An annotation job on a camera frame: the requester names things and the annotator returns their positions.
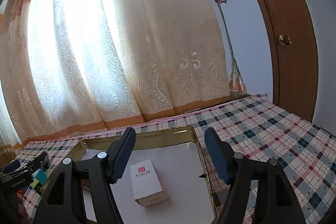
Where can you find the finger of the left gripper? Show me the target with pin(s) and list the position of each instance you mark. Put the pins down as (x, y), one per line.
(11, 167)

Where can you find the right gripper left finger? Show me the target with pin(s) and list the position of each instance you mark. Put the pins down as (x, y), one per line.
(63, 199)

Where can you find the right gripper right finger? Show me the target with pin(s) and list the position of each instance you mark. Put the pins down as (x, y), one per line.
(276, 201)

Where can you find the teal plastic block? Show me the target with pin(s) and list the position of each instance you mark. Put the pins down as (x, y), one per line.
(40, 175)

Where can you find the black hair clip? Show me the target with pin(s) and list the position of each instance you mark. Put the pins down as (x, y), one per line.
(40, 162)

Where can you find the white red-logo box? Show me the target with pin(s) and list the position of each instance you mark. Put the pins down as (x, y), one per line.
(147, 188)

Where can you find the plaid tablecloth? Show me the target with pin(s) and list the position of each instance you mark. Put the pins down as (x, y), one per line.
(256, 128)

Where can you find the white paper tray liner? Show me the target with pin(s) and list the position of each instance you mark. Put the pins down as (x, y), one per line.
(180, 171)

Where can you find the gold metal tray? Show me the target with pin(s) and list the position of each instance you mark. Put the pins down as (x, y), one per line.
(87, 149)

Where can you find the cream orange patterned curtain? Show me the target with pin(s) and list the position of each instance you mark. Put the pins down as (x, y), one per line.
(72, 66)

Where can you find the brass door knob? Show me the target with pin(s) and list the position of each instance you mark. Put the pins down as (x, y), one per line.
(284, 40)

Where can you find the brown wooden door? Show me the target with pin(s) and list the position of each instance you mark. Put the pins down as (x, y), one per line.
(294, 67)

